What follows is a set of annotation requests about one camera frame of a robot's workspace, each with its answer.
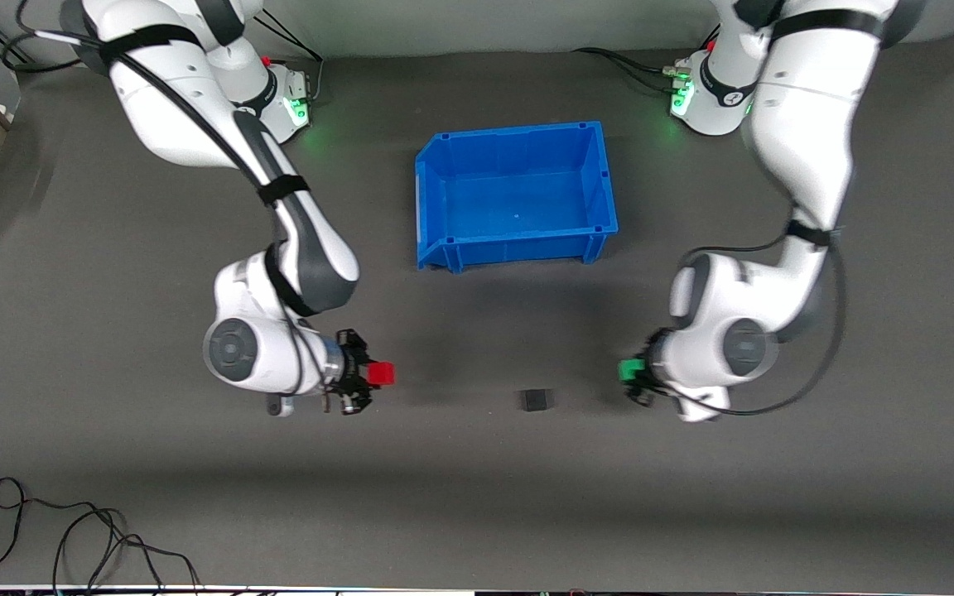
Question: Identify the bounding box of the blue plastic bin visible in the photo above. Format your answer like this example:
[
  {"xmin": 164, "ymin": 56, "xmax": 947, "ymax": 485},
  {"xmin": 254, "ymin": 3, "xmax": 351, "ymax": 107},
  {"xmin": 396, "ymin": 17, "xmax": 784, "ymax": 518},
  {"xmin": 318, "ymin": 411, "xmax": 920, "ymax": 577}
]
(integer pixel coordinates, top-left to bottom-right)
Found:
[{"xmin": 415, "ymin": 121, "xmax": 619, "ymax": 274}]

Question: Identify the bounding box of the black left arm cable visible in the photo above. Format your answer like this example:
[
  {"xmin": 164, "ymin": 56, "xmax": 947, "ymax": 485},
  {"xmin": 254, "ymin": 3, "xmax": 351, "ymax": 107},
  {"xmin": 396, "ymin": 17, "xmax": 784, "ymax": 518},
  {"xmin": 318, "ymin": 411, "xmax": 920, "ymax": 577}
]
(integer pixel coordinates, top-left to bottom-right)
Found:
[{"xmin": 674, "ymin": 223, "xmax": 848, "ymax": 416}]

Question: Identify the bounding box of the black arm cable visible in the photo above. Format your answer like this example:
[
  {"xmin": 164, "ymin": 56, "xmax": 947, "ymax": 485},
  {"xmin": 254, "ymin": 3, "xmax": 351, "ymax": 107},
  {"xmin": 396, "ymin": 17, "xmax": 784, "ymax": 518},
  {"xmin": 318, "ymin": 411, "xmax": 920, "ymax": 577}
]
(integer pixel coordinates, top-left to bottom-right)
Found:
[
  {"xmin": 1, "ymin": 0, "xmax": 329, "ymax": 398},
  {"xmin": 674, "ymin": 223, "xmax": 848, "ymax": 416}
]

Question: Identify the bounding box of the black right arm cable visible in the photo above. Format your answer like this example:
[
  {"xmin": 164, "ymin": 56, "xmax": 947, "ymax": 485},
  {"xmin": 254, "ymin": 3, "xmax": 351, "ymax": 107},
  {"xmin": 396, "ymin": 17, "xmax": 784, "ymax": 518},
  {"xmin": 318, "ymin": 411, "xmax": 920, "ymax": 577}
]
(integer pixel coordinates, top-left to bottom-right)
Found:
[{"xmin": 1, "ymin": 0, "xmax": 329, "ymax": 398}]

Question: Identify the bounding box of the black left base cable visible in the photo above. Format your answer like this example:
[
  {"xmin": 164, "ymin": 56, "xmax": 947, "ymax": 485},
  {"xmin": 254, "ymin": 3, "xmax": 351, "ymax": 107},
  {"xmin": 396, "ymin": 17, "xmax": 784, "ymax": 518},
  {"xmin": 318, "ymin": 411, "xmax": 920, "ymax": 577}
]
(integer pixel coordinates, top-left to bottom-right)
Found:
[
  {"xmin": 608, "ymin": 56, "xmax": 685, "ymax": 94},
  {"xmin": 571, "ymin": 46, "xmax": 693, "ymax": 84}
]

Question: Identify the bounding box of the black base cable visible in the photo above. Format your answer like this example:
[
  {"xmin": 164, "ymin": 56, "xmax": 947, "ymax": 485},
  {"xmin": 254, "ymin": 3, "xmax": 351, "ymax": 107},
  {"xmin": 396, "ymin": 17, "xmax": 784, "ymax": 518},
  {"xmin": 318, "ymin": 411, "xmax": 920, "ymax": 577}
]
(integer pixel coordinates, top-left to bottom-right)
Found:
[
  {"xmin": 260, "ymin": 12, "xmax": 326, "ymax": 104},
  {"xmin": 608, "ymin": 56, "xmax": 685, "ymax": 94},
  {"xmin": 571, "ymin": 46, "xmax": 693, "ymax": 84}
]

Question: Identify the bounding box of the black right base cable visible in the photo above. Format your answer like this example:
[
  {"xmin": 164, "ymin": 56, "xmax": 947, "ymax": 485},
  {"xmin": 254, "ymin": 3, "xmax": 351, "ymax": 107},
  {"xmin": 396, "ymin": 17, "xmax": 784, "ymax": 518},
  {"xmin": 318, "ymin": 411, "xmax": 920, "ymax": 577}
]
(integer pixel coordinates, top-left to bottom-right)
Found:
[{"xmin": 260, "ymin": 12, "xmax": 326, "ymax": 104}]

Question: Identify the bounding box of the thin black loose cable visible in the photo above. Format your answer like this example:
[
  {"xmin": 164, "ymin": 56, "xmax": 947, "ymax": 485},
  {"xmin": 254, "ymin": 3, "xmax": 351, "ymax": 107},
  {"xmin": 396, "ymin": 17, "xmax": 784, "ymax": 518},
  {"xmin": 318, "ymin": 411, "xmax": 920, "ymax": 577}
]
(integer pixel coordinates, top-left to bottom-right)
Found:
[
  {"xmin": 51, "ymin": 507, "xmax": 201, "ymax": 595},
  {"xmin": 0, "ymin": 477, "xmax": 123, "ymax": 589}
]

